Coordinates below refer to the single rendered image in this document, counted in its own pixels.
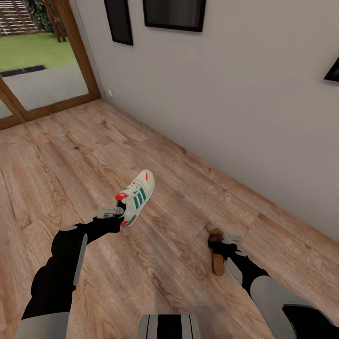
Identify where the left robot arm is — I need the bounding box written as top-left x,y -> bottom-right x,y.
13,206 -> 124,339

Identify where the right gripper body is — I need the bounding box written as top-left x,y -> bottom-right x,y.
212,241 -> 237,259

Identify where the gym shoe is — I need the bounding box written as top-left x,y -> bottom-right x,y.
109,169 -> 155,228

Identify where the sandal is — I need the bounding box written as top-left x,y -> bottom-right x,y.
208,228 -> 225,276

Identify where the robot trunk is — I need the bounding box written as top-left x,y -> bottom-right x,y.
137,314 -> 202,339

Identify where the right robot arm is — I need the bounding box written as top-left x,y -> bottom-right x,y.
208,233 -> 339,339

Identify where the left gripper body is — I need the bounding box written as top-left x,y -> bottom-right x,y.
93,217 -> 120,238

